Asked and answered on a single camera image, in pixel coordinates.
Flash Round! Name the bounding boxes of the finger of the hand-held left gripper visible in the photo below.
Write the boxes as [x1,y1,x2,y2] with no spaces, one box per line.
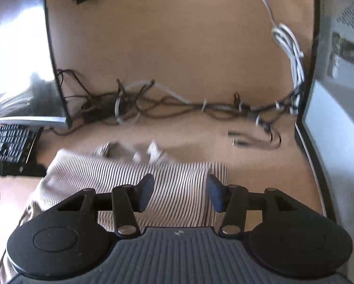
[0,162,47,178]

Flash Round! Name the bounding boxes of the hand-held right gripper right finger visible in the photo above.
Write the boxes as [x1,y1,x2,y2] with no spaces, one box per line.
[207,174,303,236]

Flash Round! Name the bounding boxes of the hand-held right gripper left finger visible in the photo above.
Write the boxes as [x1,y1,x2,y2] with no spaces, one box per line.
[56,173,154,238]

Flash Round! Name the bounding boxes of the beige striped shorts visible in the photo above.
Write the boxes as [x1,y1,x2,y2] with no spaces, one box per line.
[0,140,228,284]

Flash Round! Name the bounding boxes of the black keyboard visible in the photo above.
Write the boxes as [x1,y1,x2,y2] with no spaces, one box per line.
[0,124,44,165]

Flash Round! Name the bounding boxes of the curved computer monitor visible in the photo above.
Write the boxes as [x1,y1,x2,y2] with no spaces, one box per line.
[0,0,74,128]

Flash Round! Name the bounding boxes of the white computer case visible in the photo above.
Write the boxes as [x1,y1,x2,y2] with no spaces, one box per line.
[294,0,354,223]

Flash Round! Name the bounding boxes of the grey white cable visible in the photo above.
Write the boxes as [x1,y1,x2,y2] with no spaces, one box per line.
[114,80,195,125]

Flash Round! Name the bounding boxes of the tangle of black cables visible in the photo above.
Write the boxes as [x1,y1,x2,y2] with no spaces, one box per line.
[56,69,302,151]

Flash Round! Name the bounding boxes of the white plug cable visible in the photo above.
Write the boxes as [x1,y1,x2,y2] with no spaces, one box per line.
[240,0,306,116]

